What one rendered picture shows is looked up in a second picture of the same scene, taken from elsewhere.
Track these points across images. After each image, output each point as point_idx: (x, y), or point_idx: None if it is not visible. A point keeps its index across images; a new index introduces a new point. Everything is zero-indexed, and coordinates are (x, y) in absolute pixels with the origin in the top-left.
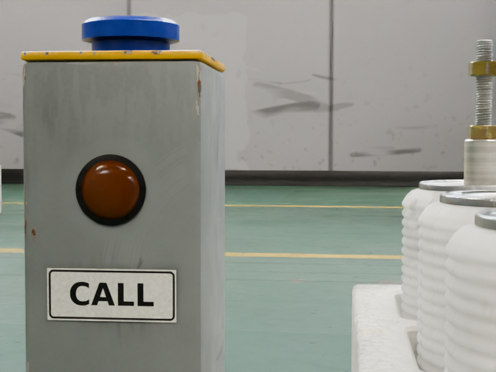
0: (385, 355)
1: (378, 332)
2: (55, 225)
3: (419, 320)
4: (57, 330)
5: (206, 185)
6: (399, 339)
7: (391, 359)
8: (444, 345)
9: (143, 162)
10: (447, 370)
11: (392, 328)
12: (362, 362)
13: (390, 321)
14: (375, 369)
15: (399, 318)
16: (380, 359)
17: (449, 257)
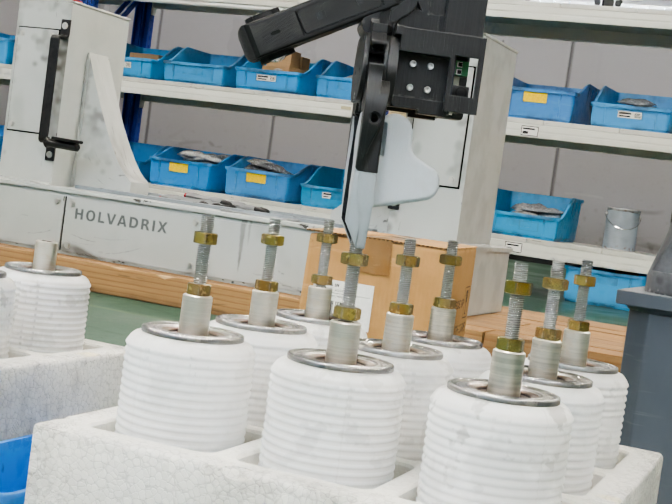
0: (617, 483)
1: (607, 496)
2: None
3: (591, 468)
4: None
5: None
6: (597, 489)
7: (616, 481)
8: (621, 427)
9: None
10: (618, 438)
11: (593, 497)
12: (634, 485)
13: (588, 501)
14: (630, 479)
15: (578, 502)
16: (622, 482)
17: (625, 390)
